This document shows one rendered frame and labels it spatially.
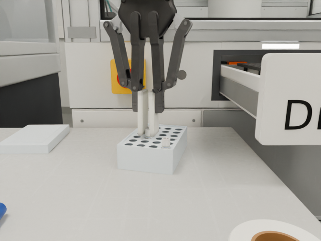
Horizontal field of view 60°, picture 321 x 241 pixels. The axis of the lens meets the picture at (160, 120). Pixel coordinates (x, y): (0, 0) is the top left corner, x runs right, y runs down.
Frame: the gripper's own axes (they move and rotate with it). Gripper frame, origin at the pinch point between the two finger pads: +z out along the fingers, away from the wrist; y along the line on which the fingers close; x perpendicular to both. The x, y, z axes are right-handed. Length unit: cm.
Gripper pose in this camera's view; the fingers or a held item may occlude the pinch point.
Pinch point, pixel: (148, 112)
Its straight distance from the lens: 43.5
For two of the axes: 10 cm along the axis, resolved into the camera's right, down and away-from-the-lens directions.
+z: 0.0, 9.7, 2.5
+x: 2.5, -2.5, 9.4
